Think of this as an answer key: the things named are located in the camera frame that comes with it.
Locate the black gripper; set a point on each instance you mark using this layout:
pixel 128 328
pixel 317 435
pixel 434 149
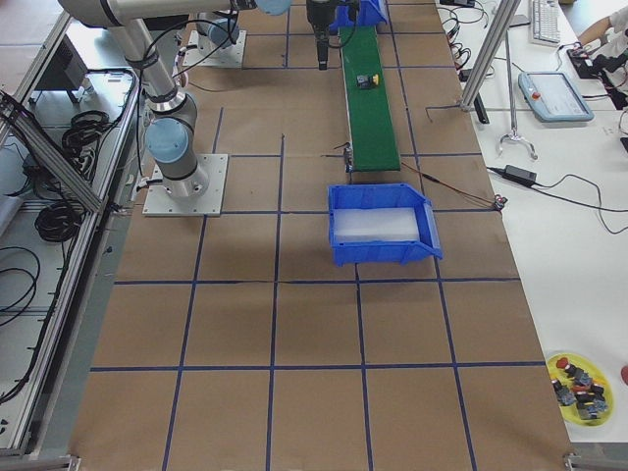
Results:
pixel 317 12

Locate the yellow push button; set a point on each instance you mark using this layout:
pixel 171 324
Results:
pixel 367 81

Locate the yellow plate of buttons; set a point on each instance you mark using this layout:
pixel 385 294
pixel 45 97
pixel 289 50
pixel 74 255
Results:
pixel 582 391

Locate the blue left plastic bin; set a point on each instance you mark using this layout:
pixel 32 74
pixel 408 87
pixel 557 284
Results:
pixel 370 13

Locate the blue plastic bin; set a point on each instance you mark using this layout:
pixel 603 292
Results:
pixel 370 13
pixel 384 195

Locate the green conveyor belt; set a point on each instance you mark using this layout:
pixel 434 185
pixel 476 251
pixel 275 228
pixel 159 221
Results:
pixel 372 144

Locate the blue right plastic bin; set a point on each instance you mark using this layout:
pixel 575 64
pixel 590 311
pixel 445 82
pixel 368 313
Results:
pixel 384 195

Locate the white foam pad right bin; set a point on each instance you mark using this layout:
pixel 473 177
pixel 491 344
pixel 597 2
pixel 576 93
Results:
pixel 378 224

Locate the silver reach grabber tool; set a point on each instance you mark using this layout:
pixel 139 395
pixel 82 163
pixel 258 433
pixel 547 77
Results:
pixel 514 98

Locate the white keyboard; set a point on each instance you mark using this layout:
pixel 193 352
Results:
pixel 544 16

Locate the teach pendant tablet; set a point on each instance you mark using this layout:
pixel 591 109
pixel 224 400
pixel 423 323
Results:
pixel 553 98

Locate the black power adapter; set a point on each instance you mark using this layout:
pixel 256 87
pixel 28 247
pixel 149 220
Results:
pixel 518 175

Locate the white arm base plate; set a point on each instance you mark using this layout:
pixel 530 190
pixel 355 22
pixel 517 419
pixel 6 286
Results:
pixel 204 53
pixel 201 194

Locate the aluminium profile post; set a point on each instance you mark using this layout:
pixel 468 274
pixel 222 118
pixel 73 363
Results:
pixel 495 35

